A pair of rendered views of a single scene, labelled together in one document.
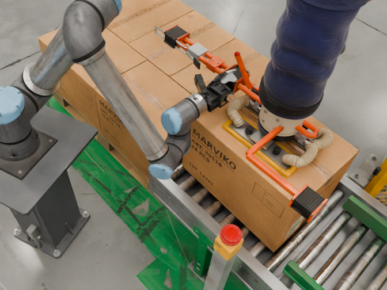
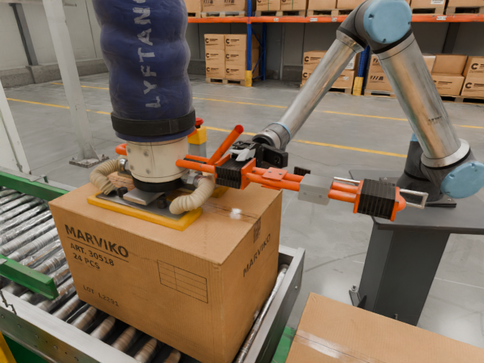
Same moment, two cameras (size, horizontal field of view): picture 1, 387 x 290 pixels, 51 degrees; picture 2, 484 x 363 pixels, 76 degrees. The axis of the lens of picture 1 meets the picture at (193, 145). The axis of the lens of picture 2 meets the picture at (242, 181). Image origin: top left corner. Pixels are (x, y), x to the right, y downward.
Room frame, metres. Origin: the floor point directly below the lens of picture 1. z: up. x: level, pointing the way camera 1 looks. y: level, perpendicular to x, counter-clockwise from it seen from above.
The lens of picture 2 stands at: (1.97, -0.32, 1.42)
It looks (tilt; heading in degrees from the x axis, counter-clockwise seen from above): 27 degrees down; 164
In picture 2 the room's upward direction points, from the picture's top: straight up
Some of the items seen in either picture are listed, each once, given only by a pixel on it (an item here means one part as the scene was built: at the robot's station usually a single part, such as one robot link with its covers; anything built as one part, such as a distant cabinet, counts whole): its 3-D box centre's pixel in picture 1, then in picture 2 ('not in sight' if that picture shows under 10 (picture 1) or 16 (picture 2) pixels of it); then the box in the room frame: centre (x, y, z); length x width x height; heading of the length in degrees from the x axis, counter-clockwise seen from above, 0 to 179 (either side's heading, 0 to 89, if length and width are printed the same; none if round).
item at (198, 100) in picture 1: (196, 104); (264, 144); (1.07, 0.01, 1.08); 0.09 x 0.05 x 0.10; 49
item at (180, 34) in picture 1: (177, 36); (376, 199); (1.48, 0.13, 1.07); 0.08 x 0.07 x 0.05; 50
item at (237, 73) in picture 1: (234, 77); (235, 171); (1.24, -0.14, 1.08); 0.10 x 0.08 x 0.06; 140
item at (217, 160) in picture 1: (261, 159); (176, 246); (1.10, -0.31, 0.75); 0.60 x 0.40 x 0.40; 48
